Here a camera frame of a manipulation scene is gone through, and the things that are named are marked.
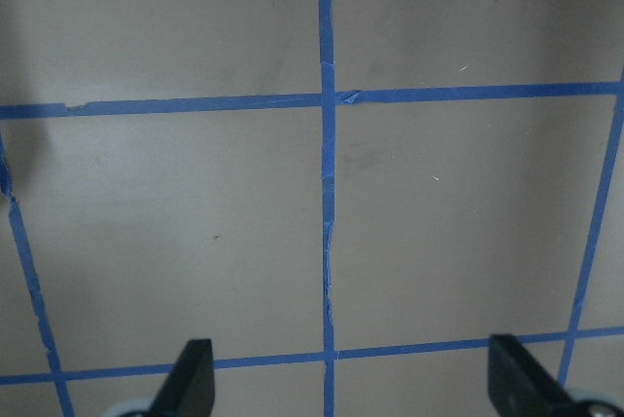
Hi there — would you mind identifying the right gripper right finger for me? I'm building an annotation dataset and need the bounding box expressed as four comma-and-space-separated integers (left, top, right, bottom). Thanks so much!
487, 334, 570, 417

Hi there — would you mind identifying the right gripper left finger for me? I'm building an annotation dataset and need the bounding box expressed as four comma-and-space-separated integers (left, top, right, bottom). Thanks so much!
150, 339, 215, 417

